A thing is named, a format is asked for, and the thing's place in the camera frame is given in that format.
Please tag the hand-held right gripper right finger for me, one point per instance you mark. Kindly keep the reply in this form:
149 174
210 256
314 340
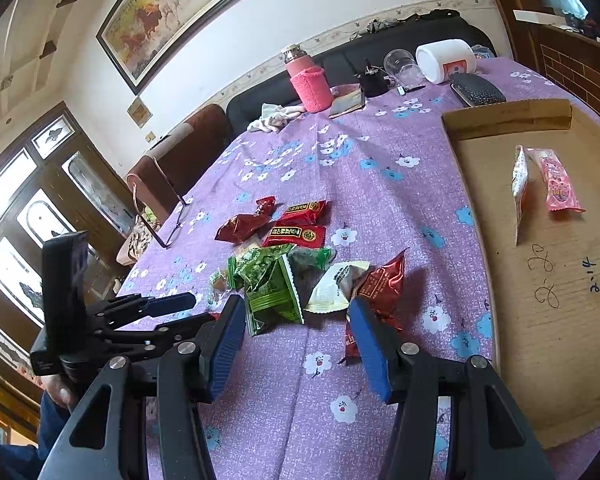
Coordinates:
370 350

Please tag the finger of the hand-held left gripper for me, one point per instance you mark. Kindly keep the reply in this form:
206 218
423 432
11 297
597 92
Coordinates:
172 302
180 325

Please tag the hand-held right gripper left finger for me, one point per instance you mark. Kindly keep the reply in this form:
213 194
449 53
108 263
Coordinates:
227 345

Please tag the small green candy wrapper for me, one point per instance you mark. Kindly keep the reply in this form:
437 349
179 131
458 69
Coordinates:
221 285

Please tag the large dark red foil packet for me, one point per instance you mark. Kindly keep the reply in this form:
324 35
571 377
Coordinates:
380 290

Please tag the green leafy snack packet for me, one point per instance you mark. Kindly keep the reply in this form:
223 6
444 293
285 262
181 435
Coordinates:
275 305
257 265

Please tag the dark red foil snack packet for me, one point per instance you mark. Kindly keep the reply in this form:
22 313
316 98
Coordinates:
237 229

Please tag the red gold-label snack packet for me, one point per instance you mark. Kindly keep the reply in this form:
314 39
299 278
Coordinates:
295 236
300 212

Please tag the small red snack packet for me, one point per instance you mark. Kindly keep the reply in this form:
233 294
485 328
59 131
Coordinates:
266 206

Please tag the cardboard box tray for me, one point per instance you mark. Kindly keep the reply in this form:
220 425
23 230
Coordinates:
555 310

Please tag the white red-patterned snack packet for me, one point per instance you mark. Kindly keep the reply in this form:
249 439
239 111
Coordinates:
520 185

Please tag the person's left forearm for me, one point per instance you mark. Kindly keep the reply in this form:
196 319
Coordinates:
52 430

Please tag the person's left hand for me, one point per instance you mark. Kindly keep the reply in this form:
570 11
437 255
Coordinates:
60 391

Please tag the floral bag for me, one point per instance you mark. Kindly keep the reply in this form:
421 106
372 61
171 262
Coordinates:
137 240

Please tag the eyeglasses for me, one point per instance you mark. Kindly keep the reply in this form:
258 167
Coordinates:
180 220

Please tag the wooden glass-panel door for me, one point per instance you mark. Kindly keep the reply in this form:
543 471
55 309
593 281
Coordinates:
55 200

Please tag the brown armchair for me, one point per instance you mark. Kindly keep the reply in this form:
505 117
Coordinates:
190 150

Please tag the purple floral tablecloth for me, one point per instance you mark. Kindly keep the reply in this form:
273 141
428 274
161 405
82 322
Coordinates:
380 185

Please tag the white crumpled cloth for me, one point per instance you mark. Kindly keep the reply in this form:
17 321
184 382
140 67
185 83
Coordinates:
272 119

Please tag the pink snack packet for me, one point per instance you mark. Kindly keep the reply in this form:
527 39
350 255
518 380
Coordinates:
555 180

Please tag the pink thermos bottle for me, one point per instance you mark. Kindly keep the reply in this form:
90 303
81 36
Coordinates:
307 85

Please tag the black cup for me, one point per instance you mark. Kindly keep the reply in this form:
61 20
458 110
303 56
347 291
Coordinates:
374 82

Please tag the black sofa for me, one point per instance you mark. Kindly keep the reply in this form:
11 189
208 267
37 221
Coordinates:
340 65

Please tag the white plastic jar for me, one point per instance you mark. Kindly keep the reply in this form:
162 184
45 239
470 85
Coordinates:
445 60

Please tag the small blue item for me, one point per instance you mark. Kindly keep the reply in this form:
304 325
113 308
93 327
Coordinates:
482 51

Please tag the clothes on sofa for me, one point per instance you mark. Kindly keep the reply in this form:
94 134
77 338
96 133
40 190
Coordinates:
390 24

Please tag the wooden brick-pattern cabinet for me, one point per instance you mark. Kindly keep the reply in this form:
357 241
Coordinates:
575 70

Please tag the flat white box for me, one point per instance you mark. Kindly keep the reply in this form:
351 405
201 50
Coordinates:
537 17

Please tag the small wall plaque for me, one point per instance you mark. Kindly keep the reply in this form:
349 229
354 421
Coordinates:
140 112

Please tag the framed wall painting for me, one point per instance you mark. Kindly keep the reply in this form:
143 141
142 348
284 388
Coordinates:
180 10

